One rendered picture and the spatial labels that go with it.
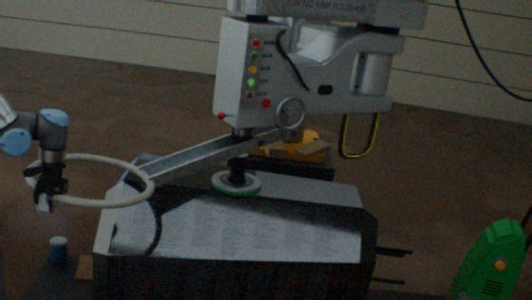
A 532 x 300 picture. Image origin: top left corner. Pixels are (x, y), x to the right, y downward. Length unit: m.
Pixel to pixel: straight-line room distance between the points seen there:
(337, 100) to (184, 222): 0.85
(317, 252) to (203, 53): 6.46
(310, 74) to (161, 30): 6.42
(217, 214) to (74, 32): 7.04
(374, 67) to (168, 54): 6.30
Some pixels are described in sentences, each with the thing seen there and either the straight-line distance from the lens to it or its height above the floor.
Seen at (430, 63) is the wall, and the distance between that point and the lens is 8.54.
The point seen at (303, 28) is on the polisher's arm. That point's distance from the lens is 2.99.
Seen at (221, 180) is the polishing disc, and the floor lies 0.86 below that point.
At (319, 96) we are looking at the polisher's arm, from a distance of 2.41.
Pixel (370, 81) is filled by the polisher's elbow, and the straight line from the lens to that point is 2.61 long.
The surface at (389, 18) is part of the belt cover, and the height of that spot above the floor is 1.61.
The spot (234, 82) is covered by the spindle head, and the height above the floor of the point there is 1.31.
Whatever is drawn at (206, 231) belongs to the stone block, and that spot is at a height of 0.70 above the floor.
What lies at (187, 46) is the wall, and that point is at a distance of 8.57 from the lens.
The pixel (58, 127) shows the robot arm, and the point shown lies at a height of 1.20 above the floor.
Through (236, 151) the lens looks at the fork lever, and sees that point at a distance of 2.30.
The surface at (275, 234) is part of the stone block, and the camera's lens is 2.33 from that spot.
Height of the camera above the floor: 1.79
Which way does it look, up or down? 22 degrees down
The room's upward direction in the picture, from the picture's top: 7 degrees clockwise
